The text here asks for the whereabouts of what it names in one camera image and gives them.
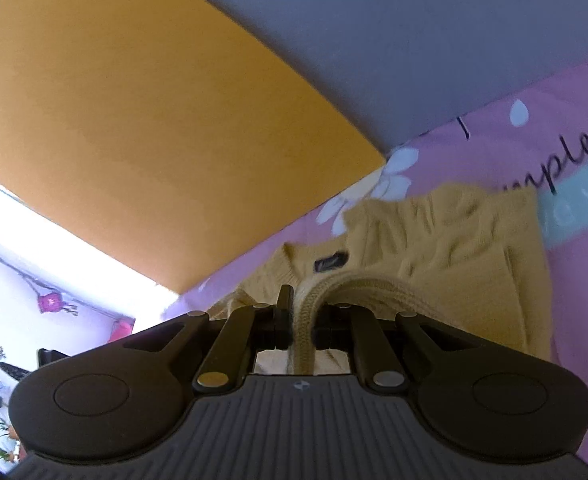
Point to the green potted plant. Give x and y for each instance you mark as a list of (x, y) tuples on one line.
[(5, 437)]

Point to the orange board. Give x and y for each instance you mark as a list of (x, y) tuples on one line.
[(149, 110)]

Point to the grey board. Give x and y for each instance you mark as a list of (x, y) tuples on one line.
[(423, 25)]

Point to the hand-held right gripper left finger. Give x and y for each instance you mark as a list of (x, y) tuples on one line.
[(285, 320)]

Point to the pink floral printed bed sheet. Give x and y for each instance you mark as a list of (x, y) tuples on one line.
[(578, 310)]

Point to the dark object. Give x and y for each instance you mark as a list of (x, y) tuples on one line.
[(50, 357)]

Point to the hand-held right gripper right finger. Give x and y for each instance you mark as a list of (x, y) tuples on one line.
[(324, 332)]

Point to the pink figure wall decal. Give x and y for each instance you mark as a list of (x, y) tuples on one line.
[(50, 302)]

